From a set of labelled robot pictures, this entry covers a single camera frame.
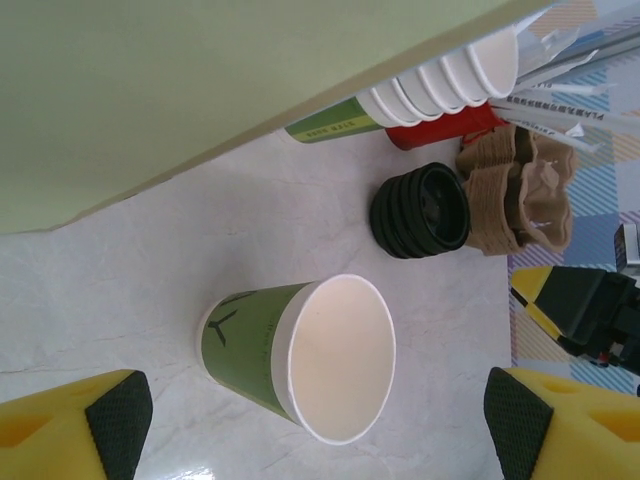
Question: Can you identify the green printed paper takeout bag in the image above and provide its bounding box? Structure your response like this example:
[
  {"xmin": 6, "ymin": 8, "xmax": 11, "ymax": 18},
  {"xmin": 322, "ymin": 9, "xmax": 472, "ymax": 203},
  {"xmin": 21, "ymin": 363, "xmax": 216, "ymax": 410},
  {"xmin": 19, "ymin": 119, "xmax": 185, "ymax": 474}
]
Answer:
[{"xmin": 0, "ymin": 0, "xmax": 556, "ymax": 236}]

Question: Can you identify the brown pulp cup carrier stack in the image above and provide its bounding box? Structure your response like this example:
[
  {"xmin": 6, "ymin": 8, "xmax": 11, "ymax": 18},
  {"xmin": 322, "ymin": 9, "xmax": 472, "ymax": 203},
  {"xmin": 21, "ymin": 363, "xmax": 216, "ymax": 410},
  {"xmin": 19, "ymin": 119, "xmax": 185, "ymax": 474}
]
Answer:
[{"xmin": 454, "ymin": 124, "xmax": 539, "ymax": 257}]

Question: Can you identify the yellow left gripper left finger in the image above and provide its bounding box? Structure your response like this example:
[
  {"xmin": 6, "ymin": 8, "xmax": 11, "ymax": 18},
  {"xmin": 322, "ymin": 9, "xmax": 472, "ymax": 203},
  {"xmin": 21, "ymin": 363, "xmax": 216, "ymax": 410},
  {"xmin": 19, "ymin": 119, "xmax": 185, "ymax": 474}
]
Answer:
[{"xmin": 0, "ymin": 368, "xmax": 154, "ymax": 480}]

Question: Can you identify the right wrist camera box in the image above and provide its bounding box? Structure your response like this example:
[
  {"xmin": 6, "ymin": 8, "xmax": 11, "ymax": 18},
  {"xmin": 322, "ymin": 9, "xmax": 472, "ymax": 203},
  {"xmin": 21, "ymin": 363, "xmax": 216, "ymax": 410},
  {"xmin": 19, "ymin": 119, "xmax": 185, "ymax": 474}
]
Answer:
[{"xmin": 613, "ymin": 223, "xmax": 640, "ymax": 277}]

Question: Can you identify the green paper coffee cup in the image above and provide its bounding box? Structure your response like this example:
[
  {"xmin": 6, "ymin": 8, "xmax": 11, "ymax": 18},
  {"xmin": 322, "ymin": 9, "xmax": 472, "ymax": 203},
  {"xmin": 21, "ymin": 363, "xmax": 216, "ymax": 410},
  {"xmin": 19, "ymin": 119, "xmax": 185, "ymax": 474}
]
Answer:
[{"xmin": 194, "ymin": 273, "xmax": 397, "ymax": 447}]

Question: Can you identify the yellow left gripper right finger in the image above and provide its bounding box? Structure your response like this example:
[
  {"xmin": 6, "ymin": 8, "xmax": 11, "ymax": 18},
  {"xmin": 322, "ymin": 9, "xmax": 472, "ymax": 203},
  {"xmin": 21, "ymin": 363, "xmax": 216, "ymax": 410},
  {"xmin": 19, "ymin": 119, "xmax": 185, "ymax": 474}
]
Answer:
[{"xmin": 483, "ymin": 366, "xmax": 640, "ymax": 480}]

